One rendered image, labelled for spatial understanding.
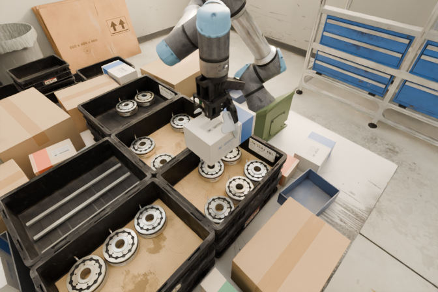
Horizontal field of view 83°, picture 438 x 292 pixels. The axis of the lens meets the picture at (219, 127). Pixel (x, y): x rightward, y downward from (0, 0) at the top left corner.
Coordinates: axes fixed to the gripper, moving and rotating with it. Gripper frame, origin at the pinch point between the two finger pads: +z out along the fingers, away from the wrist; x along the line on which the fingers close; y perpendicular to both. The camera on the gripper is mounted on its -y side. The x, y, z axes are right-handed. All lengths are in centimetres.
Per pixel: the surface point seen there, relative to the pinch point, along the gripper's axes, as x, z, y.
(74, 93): -95, 25, 19
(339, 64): -32, 64, -195
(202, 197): 1.3, 27.7, 10.7
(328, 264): 45, 25, 1
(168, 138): -32.5, 27.8, 1.4
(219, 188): 3.0, 27.7, 3.4
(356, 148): 29, 41, -69
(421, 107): 44, 76, -194
